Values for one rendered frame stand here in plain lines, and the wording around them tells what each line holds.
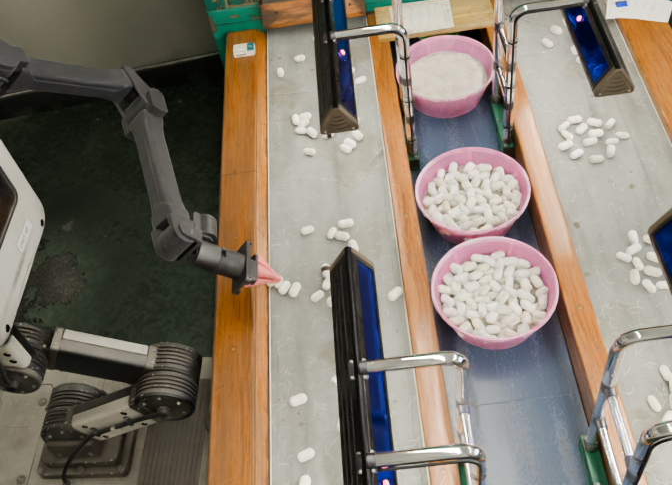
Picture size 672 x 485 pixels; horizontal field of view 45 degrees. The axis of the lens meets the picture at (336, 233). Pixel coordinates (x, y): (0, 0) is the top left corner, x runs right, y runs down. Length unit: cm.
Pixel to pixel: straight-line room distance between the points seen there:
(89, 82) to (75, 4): 160
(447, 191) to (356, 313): 72
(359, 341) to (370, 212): 68
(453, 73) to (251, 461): 119
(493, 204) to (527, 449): 58
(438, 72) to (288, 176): 53
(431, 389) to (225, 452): 42
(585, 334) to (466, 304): 25
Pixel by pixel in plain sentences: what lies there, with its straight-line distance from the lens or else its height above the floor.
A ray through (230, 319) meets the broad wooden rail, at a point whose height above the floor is 76.
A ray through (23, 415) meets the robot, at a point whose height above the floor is 47.
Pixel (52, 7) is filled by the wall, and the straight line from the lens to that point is 340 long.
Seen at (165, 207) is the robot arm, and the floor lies 102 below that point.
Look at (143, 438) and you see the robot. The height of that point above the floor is 47.
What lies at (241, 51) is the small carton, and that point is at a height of 78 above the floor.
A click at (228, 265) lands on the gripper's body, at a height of 91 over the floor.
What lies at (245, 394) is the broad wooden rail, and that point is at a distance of 166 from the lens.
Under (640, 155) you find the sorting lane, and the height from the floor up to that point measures 74.
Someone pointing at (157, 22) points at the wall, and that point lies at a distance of 341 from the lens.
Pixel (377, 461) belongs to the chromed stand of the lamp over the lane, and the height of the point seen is 112.
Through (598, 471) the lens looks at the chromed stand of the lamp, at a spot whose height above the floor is 71.
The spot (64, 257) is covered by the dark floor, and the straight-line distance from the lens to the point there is 310.
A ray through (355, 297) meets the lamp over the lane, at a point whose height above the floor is 111.
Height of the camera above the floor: 220
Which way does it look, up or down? 51 degrees down
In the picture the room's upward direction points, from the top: 12 degrees counter-clockwise
